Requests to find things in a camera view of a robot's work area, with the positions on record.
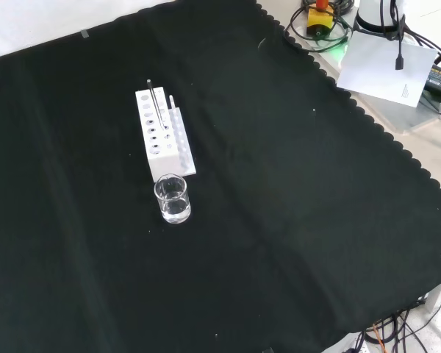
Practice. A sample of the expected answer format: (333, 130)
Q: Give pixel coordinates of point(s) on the white test tube rack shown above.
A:
(161, 154)

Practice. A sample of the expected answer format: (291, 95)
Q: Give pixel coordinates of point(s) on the small clear glass beaker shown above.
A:
(172, 206)

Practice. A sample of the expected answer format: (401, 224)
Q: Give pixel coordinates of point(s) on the black bench cloth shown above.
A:
(279, 184)

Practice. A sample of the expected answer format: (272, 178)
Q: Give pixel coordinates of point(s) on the yellow stop button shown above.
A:
(319, 18)

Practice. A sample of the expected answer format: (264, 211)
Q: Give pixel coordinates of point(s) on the pale base board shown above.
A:
(400, 114)

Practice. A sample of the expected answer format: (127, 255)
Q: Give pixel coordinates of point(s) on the white paper sheet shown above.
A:
(382, 70)

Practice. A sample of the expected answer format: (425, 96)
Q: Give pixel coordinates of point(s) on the grey tape strip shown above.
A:
(84, 34)

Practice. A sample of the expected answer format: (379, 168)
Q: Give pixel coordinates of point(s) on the white bench bracket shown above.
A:
(439, 294)

